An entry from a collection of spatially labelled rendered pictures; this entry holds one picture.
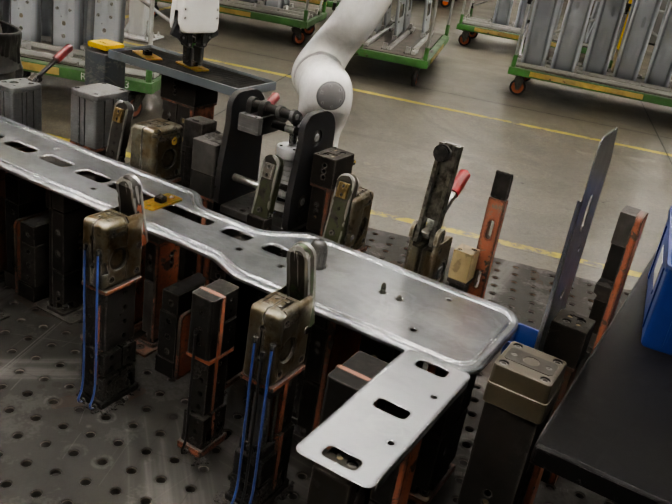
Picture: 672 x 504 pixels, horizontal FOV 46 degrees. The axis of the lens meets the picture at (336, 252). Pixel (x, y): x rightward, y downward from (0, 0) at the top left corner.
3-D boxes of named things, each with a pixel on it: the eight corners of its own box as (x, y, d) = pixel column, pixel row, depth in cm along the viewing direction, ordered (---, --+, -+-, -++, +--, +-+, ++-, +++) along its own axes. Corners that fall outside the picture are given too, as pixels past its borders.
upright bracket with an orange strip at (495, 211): (432, 425, 144) (495, 170, 124) (435, 421, 145) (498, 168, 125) (447, 431, 143) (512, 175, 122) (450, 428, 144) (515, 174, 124)
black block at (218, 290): (162, 450, 128) (172, 293, 116) (204, 420, 136) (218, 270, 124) (200, 472, 124) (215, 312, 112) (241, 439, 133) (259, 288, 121)
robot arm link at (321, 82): (331, 146, 197) (343, 51, 187) (347, 173, 181) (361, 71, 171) (284, 144, 194) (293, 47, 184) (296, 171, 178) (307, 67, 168)
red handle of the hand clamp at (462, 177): (413, 228, 132) (454, 164, 139) (414, 236, 134) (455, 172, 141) (436, 236, 130) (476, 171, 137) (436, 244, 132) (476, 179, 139)
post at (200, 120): (171, 289, 176) (183, 116, 159) (186, 282, 180) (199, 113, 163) (188, 297, 174) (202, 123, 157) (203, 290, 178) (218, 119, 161)
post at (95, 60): (80, 220, 202) (82, 48, 183) (102, 213, 208) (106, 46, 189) (101, 229, 198) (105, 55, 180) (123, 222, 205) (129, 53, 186)
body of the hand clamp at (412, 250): (373, 403, 148) (408, 234, 133) (390, 387, 153) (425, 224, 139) (401, 416, 145) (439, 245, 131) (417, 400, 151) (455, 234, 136)
